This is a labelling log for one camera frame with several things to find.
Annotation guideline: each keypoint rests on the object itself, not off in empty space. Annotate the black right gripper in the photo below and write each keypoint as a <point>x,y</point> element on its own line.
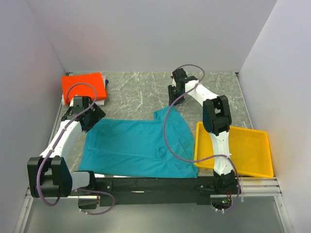
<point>170,89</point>

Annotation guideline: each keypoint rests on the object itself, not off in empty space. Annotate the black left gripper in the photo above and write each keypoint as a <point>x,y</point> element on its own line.
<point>97,114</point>

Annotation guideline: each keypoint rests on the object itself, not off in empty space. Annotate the teal t shirt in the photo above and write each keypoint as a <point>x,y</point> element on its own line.
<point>141,148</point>

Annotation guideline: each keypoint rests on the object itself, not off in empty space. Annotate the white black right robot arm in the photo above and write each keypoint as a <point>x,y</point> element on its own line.
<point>216,121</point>

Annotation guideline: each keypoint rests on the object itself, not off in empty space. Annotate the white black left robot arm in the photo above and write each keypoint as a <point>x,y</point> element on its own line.
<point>48,174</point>

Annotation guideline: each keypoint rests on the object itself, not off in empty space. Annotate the folded white t shirt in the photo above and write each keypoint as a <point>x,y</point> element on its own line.
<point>99,102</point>

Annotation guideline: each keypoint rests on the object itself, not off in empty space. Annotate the folded orange t shirt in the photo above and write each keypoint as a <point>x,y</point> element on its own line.
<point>76,85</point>

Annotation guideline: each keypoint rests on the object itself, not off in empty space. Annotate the folded navy t shirt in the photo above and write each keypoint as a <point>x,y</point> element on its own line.
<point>105,81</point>

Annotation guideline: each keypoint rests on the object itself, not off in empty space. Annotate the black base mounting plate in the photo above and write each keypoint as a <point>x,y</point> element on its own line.
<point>89,198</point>

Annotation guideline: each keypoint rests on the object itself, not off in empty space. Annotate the yellow plastic tray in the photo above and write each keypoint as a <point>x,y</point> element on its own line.
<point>250,150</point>

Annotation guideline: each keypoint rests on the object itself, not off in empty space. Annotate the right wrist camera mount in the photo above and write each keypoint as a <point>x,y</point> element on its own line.
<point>190,78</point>

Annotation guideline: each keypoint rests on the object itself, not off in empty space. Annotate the aluminium frame rail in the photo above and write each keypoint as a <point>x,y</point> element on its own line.
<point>260,187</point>

